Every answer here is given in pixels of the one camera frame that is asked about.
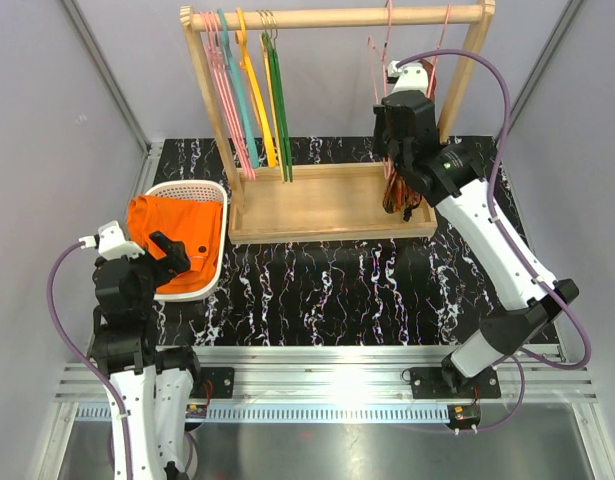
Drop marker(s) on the orange trousers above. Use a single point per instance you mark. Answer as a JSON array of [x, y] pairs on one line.
[[196, 224]]

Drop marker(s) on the camouflage patterned trousers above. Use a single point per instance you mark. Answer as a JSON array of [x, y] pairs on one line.
[[398, 197]]

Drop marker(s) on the wooden clothes rack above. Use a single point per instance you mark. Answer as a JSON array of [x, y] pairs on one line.
[[331, 202]]

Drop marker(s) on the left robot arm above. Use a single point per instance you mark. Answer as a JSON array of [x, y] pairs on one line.
[[147, 389]]

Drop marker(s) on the yellow plastic hanger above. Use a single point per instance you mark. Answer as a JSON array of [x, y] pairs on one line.
[[255, 91]]

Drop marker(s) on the teal plastic hanger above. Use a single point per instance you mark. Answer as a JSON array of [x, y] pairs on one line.
[[237, 86]]

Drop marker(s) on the green velvet hanger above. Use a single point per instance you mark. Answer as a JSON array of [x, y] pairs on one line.
[[275, 85], [284, 110]]

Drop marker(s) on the pink wire hanger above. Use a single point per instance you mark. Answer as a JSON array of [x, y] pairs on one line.
[[377, 57], [434, 60]]

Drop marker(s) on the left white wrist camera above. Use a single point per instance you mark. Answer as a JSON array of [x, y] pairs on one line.
[[110, 243]]

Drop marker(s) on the white slotted cable duct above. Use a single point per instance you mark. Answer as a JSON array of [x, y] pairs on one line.
[[277, 413]]

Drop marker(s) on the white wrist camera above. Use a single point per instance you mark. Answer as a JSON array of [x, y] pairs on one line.
[[412, 76], [110, 243]]

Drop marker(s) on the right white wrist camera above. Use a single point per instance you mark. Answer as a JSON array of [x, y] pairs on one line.
[[412, 76]]

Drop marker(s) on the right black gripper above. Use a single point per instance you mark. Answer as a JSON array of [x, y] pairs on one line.
[[381, 121]]

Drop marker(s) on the pink wire hangers left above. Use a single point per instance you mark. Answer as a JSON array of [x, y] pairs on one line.
[[219, 70]]

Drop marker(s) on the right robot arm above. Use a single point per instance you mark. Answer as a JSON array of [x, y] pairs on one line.
[[452, 180]]

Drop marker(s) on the white perforated plastic basket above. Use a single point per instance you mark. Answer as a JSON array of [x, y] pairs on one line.
[[201, 191]]

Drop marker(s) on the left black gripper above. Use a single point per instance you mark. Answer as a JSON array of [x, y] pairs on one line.
[[176, 263]]

